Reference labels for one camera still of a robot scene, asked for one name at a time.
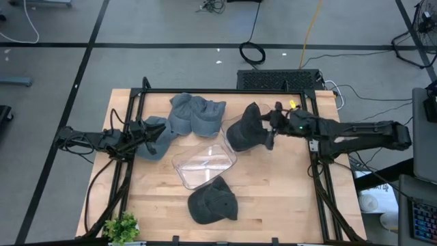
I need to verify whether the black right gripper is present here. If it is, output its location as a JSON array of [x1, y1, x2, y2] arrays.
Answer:
[[260, 101, 310, 152]]

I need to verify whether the black equipment at edge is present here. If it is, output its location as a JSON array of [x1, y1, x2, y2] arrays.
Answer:
[[0, 105, 14, 130]]

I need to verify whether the small green potted plant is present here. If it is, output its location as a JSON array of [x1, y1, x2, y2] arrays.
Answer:
[[102, 212, 141, 245]]

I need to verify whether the black device on desk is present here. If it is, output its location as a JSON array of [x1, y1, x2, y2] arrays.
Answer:
[[423, 80, 437, 123]]

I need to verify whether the black floor fan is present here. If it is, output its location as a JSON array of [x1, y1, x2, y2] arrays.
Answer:
[[391, 0, 437, 70]]

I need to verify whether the yellow cable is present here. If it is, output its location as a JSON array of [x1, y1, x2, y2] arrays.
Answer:
[[299, 0, 324, 69]]

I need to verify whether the black cable tangle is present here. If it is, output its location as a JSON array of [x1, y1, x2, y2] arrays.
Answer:
[[196, 0, 226, 14]]

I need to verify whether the grey table foot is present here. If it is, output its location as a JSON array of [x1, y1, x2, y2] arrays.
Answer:
[[0, 75, 33, 87]]

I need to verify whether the coiled black cable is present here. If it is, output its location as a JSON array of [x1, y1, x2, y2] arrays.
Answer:
[[238, 0, 266, 66]]

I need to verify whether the backlit rainbow keyboard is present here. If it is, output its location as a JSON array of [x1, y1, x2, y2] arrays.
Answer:
[[409, 200, 437, 245]]

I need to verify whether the white floor cable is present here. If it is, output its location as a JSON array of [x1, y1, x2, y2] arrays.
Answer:
[[0, 0, 40, 44]]

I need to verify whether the grey side desk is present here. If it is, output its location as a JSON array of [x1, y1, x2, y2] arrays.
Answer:
[[412, 87, 437, 184]]

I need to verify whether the black computer case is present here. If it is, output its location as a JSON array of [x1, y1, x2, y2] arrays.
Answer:
[[236, 69, 325, 91]]

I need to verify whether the clear plastic bin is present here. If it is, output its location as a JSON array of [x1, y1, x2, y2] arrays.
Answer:
[[221, 102, 274, 153], [171, 141, 238, 191]]

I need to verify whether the dark grey cap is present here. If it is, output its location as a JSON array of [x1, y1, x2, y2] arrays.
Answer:
[[187, 176, 239, 226], [225, 101, 274, 152]]

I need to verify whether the long black floor cable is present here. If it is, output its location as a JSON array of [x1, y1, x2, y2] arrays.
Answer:
[[300, 50, 393, 68]]

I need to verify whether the blue-grey cap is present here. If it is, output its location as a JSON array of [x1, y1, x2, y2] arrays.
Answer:
[[189, 96, 227, 139], [169, 92, 195, 136], [136, 115, 178, 161]]

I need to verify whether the black metal table frame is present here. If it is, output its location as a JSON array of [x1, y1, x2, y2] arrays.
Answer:
[[81, 77, 368, 245]]

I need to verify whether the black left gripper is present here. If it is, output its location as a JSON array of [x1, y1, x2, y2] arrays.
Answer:
[[128, 118, 167, 146]]

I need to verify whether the white bag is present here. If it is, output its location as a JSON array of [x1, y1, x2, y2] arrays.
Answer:
[[354, 170, 399, 215]]

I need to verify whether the white cable at computer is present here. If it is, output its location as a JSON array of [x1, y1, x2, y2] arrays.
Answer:
[[324, 80, 346, 111]]

